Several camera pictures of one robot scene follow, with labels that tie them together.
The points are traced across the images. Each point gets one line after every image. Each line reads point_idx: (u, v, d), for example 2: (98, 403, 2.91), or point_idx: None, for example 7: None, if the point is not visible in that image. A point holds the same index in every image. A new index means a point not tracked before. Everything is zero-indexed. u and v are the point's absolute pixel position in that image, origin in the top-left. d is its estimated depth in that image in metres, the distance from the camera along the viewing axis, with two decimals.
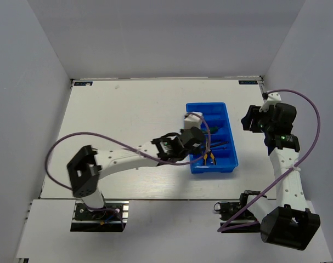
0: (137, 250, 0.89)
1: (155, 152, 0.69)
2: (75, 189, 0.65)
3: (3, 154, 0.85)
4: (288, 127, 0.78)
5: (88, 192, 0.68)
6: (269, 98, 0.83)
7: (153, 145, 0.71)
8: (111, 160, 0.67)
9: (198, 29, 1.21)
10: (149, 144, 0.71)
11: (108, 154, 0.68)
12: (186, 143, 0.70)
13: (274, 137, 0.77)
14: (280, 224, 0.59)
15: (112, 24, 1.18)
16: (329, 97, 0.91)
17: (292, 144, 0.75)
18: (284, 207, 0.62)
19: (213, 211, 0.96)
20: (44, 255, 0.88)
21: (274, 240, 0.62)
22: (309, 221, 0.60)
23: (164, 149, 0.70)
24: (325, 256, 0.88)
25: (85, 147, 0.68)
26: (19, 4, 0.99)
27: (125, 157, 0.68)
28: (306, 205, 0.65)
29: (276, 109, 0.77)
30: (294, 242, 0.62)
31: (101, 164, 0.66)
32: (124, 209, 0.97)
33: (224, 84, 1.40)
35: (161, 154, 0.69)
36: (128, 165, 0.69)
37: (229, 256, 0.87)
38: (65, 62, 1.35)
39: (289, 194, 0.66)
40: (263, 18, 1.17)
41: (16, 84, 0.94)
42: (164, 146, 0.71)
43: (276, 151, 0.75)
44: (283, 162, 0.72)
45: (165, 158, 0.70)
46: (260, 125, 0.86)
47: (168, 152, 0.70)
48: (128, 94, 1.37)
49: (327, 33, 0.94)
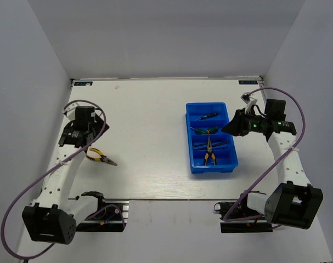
0: (136, 250, 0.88)
1: (71, 146, 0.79)
2: (62, 239, 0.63)
3: (2, 153, 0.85)
4: (282, 118, 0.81)
5: (73, 227, 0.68)
6: (251, 99, 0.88)
7: (64, 146, 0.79)
8: (55, 193, 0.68)
9: (197, 29, 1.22)
10: (62, 148, 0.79)
11: (48, 190, 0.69)
12: (85, 116, 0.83)
13: (271, 123, 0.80)
14: (283, 200, 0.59)
15: (112, 24, 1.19)
16: (329, 96, 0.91)
17: (289, 129, 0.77)
18: (287, 184, 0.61)
19: (213, 211, 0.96)
20: (44, 255, 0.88)
21: (279, 221, 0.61)
22: (312, 196, 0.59)
23: (74, 136, 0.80)
24: (326, 256, 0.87)
25: (24, 211, 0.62)
26: (19, 5, 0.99)
27: (59, 178, 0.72)
28: (308, 181, 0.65)
29: (267, 103, 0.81)
30: (298, 221, 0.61)
31: (52, 203, 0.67)
32: (124, 209, 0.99)
33: (224, 84, 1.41)
35: (77, 143, 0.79)
36: (67, 181, 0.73)
37: (229, 256, 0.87)
38: (65, 63, 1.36)
39: (291, 171, 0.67)
40: (263, 18, 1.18)
41: (16, 83, 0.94)
42: (73, 135, 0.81)
43: (274, 135, 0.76)
44: (282, 144, 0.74)
45: (83, 140, 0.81)
46: (253, 125, 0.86)
47: (79, 135, 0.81)
48: (128, 95, 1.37)
49: (327, 33, 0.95)
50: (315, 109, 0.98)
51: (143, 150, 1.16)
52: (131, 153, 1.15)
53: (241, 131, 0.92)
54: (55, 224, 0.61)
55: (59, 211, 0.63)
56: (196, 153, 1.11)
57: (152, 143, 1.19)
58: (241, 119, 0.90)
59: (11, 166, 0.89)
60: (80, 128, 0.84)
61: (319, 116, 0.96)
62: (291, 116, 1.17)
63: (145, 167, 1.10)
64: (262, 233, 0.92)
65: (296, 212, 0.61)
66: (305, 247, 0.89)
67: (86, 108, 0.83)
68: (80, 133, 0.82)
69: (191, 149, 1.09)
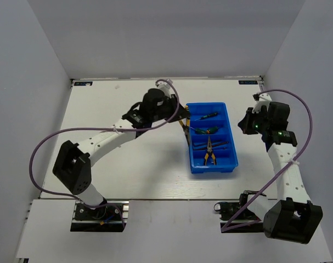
0: (136, 250, 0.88)
1: (129, 124, 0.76)
2: (73, 186, 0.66)
3: (2, 153, 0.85)
4: (283, 126, 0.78)
5: (85, 184, 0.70)
6: (260, 98, 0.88)
7: (125, 120, 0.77)
8: (94, 145, 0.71)
9: (198, 28, 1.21)
10: (122, 121, 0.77)
11: (90, 141, 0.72)
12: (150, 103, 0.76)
13: (271, 133, 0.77)
14: (282, 216, 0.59)
15: (112, 24, 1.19)
16: (329, 96, 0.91)
17: (289, 139, 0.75)
18: (286, 201, 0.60)
19: (213, 211, 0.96)
20: (44, 256, 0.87)
21: (278, 235, 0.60)
22: (312, 213, 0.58)
23: (136, 119, 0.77)
24: (326, 256, 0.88)
25: (65, 143, 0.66)
26: (19, 6, 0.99)
27: (106, 136, 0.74)
28: (308, 198, 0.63)
29: (270, 107, 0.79)
30: (297, 236, 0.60)
31: (86, 152, 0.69)
32: (124, 209, 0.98)
33: (224, 84, 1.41)
35: (135, 124, 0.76)
36: (108, 144, 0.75)
37: (229, 256, 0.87)
38: (65, 62, 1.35)
39: (290, 187, 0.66)
40: (263, 18, 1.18)
41: (16, 83, 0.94)
42: (135, 117, 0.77)
43: (274, 147, 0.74)
44: (282, 157, 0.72)
45: (140, 126, 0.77)
46: (255, 125, 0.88)
47: (140, 121, 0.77)
48: (128, 95, 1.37)
49: (327, 33, 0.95)
50: (315, 109, 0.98)
51: (144, 150, 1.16)
52: (132, 153, 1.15)
53: (246, 130, 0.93)
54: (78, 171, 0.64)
55: (86, 162, 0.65)
56: (196, 153, 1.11)
57: (152, 143, 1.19)
58: (248, 116, 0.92)
59: (11, 166, 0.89)
60: (144, 114, 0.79)
61: (320, 116, 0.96)
62: (291, 116, 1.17)
63: (145, 167, 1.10)
64: (263, 234, 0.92)
65: (295, 227, 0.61)
66: (305, 247, 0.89)
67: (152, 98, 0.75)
68: (141, 119, 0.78)
69: (191, 149, 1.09)
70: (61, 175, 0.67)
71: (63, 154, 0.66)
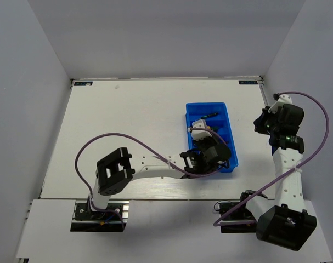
0: (136, 250, 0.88)
1: (182, 164, 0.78)
2: (103, 187, 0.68)
3: (2, 153, 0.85)
4: (294, 131, 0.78)
5: (113, 192, 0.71)
6: (280, 99, 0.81)
7: (181, 159, 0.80)
8: (142, 165, 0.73)
9: (198, 28, 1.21)
10: (176, 157, 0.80)
11: (141, 159, 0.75)
12: (209, 160, 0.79)
13: (279, 137, 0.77)
14: (276, 222, 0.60)
15: (111, 24, 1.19)
16: (329, 96, 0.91)
17: (297, 146, 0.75)
18: (281, 207, 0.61)
19: (213, 211, 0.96)
20: (44, 255, 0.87)
21: (269, 238, 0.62)
22: (305, 222, 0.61)
23: (190, 164, 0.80)
24: (325, 256, 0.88)
25: (122, 149, 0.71)
26: (19, 6, 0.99)
27: (158, 163, 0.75)
28: (304, 207, 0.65)
29: (282, 109, 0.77)
30: (288, 241, 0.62)
31: (134, 168, 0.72)
32: (124, 209, 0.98)
33: (225, 84, 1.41)
35: (187, 168, 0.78)
36: (156, 172, 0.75)
37: (229, 255, 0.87)
38: (65, 62, 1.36)
39: (288, 194, 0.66)
40: (263, 18, 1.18)
41: (16, 84, 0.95)
42: (190, 161, 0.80)
43: (278, 151, 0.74)
44: (286, 163, 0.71)
45: (191, 171, 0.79)
46: (266, 125, 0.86)
47: (192, 166, 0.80)
48: (128, 95, 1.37)
49: (327, 33, 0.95)
50: (315, 109, 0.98)
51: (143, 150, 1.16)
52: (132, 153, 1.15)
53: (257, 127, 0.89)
54: (116, 178, 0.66)
55: (129, 177, 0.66)
56: None
57: (153, 143, 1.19)
58: (262, 114, 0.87)
59: (11, 166, 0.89)
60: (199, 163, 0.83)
61: (320, 116, 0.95)
62: None
63: None
64: None
65: (287, 232, 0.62)
66: (304, 247, 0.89)
67: (215, 155, 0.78)
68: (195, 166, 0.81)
69: None
70: (102, 173, 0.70)
71: (116, 156, 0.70)
